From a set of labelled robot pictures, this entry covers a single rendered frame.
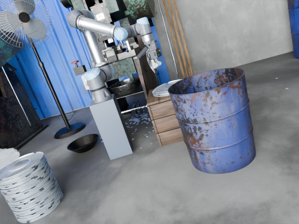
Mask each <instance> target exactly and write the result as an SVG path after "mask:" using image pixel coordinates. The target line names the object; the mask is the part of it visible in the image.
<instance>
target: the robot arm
mask: <svg viewBox="0 0 299 224"><path fill-rule="evenodd" d="M67 22H68V24H69V25H70V26H71V27H73V28H77V29H79V31H80V32H82V33H83V35H84V38H85V41H86V43H87V45H88V48H89V51H90V53H91V56H92V58H93V61H94V63H95V65H94V68H93V69H91V70H89V71H87V72H86V73H85V79H86V81H87V83H88V86H89V89H90V91H91V96H92V103H93V104H97V103H100V102H103V101H106V100H108V99H110V98H111V97H112V95H111V93H110V92H109V90H108V89H107V88H106V85H105V82H107V81H109V80H111V79H112V78H113V76H114V69H113V67H112V66H111V65H109V63H108V62H107V61H106V60H105V58H104V55H103V53H102V50H101V47H100V45H99V42H98V39H97V36H96V34H95V32H97V33H100V34H103V35H107V36H111V37H115V38H116V39H117V40H125V39H128V38H131V37H134V36H138V35H141V37H142V41H143V42H144V45H147V46H145V47H144V48H143V49H142V51H141V52H140V53H139V54H138V55H137V58H138V59H140V58H142V57H143V56H144V54H145V53H146V57H147V61H148V64H149V66H150V67H151V69H152V70H153V72H154V73H155V71H158V66H160V65H161V64H162V63H161V62H160V61H158V60H157V58H158V57H160V56H161V55H162V53H161V50H160V48H159V47H157V44H156V41H157V40H153V39H154V38H153V34H152V32H151V28H150V24H149V22H148V19H147V17H143V18H140V19H138V20H137V23H136V24H133V25H130V26H127V27H120V26H116V25H113V24H108V23H105V22H101V21H98V20H95V17H94V15H93V13H92V12H91V11H89V10H85V9H82V10H73V11H71V12H69V13H68V15H67ZM151 59H152V60H151Z"/></svg>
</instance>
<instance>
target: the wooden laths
mask: <svg viewBox="0 0 299 224"><path fill-rule="evenodd" d="M162 1H163V4H164V8H165V12H166V16H167V20H168V23H169V27H170V31H171V35H172V38H173V42H174V46H175V50H176V54H177V57H178V62H179V65H180V69H181V73H182V77H183V79H185V75H184V71H183V68H182V63H181V59H180V56H179V52H178V48H177V44H176V40H175V37H174V32H173V29H172V25H171V21H170V17H169V13H168V10H167V6H166V1H165V0H162ZM167 1H168V5H169V8H170V13H171V16H172V20H173V24H174V28H175V32H176V35H177V39H178V44H179V47H180V51H181V55H182V59H183V63H184V66H185V70H186V75H187V77H189V73H188V69H187V65H186V60H185V57H184V53H183V49H182V45H181V41H180V38H179V34H178V29H177V26H176V22H175V18H174V14H173V10H172V6H171V2H170V0H167ZM172 1H173V5H174V9H175V13H176V17H177V20H178V25H179V29H180V33H181V36H182V41H183V44H184V48H185V52H186V57H187V60H188V64H189V68H190V72H191V76H193V75H194V74H193V70H192V66H191V62H190V58H189V54H188V50H187V46H186V42H185V38H184V35H183V31H182V26H181V22H180V19H179V15H178V10H177V6H176V3H175V0H172ZM158 5H159V8H160V12H161V16H162V20H163V24H164V27H165V31H166V35H167V39H168V42H169V46H170V50H171V54H172V58H173V61H174V65H175V69H176V73H177V76H178V79H180V78H179V74H178V70H177V66H176V63H175V59H174V55H173V51H172V48H171V44H170V40H169V36H168V33H167V29H166V25H165V21H164V18H163V14H162V10H161V6H160V2H159V0H158Z"/></svg>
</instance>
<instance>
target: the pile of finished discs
mask: <svg viewBox="0 0 299 224"><path fill-rule="evenodd" d="M152 94H153V96H155V97H163V96H169V93H168V92H164V93H155V92H154V91H153V92H152Z"/></svg>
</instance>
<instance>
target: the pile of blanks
mask: <svg viewBox="0 0 299 224"><path fill-rule="evenodd" d="M0 191H1V193H2V195H3V196H4V197H5V200H6V202H7V203H8V205H9V206H10V208H11V210H12V211H13V213H14V215H15V217H16V219H17V220H18V221H19V222H20V223H28V222H29V223H31V222H33V221H36V220H39V219H41V218H43V217H44V216H46V215H48V214H49V213H50V212H52V211H53V210H54V209H55V208H56V207H57V206H58V205H59V204H60V202H61V201H62V199H63V192H62V191H61V188H60V186H59V184H58V182H57V180H56V178H55V176H54V174H53V172H52V170H51V168H50V166H49V164H48V161H47V159H46V157H45V156H44V157H43V159H42V160H41V161H40V162H38V163H37V164H36V165H35V166H33V167H32V168H30V169H29V170H27V171H25V172H24V173H21V174H19V175H17V176H15V177H12V178H9V179H6V180H0Z"/></svg>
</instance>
